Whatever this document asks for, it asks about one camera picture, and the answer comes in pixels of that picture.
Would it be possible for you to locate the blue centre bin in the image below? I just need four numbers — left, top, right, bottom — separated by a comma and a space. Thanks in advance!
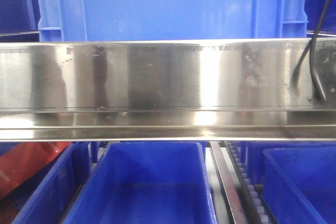
64, 142, 217, 223

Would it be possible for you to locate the blue bin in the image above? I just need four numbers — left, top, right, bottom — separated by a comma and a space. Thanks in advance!
12, 142, 99, 223
64, 142, 217, 223
262, 146, 335, 223

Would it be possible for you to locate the blue right bin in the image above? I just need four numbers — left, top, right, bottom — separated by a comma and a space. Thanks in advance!
262, 146, 335, 223

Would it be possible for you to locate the blue left bin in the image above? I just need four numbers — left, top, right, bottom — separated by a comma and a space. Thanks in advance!
12, 142, 99, 223

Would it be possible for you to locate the red package in bin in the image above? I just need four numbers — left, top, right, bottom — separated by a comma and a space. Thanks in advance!
1, 142, 70, 198

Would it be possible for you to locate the light blue upper crate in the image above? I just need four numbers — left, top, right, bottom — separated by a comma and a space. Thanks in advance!
38, 0, 308, 41

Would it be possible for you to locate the roller track strip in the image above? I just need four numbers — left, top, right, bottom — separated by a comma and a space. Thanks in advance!
224, 141, 277, 223

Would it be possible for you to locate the stainless steel shelf rail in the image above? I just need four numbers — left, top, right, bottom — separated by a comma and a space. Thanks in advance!
1, 38, 335, 142

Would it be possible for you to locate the steel divider rail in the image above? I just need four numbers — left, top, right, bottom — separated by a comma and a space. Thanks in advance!
210, 141, 248, 223

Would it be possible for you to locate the black cable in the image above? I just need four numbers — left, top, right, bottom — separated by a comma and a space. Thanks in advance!
309, 0, 334, 102

